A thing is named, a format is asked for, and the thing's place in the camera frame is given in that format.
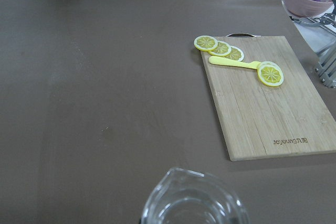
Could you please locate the wooden cutting board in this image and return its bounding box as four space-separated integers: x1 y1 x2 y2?
202 36 335 161

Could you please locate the clear glass measuring cup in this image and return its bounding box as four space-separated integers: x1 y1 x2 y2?
140 167 250 223

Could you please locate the lemon slice inner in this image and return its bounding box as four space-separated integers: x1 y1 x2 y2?
225 46 244 61

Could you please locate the aluminium frame post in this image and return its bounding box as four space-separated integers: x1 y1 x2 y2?
315 0 335 89

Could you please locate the lemon slice on knife tip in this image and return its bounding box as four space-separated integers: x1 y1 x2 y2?
257 61 284 87

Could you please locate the lemon slice outer end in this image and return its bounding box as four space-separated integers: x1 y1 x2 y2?
194 35 218 51

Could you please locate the lemon slice middle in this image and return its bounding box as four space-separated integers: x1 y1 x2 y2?
208 40 232 57

